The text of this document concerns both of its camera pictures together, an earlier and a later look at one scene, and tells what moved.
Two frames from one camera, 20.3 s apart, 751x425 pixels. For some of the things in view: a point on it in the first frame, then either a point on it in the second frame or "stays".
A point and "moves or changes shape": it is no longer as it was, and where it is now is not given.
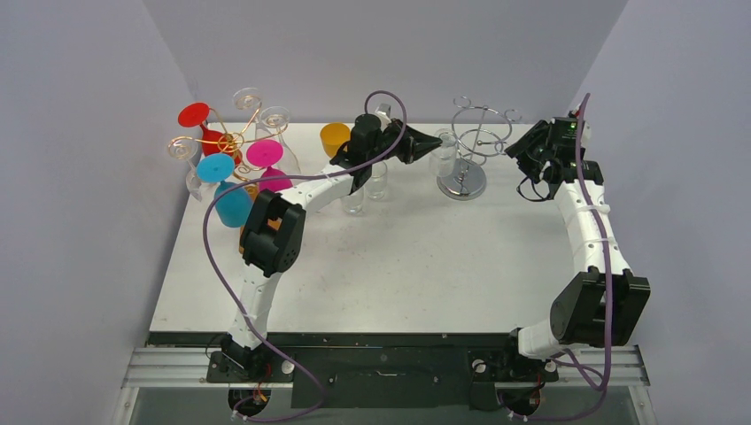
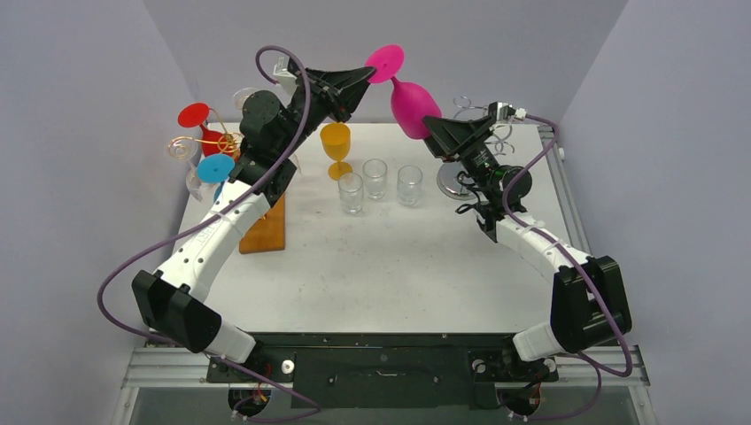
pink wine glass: x=267 y=153 moves or changes shape
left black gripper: x=414 y=144 to x=339 y=92
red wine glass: x=194 y=114 stays
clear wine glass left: x=193 y=183 stays
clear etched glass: x=443 y=158 moves or changes shape
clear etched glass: x=353 y=203 stays
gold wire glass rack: x=231 y=142 stays
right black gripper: x=524 y=149 to x=465 y=141
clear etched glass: x=377 y=183 stays
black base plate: x=368 y=369 stays
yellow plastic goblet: x=333 y=135 stays
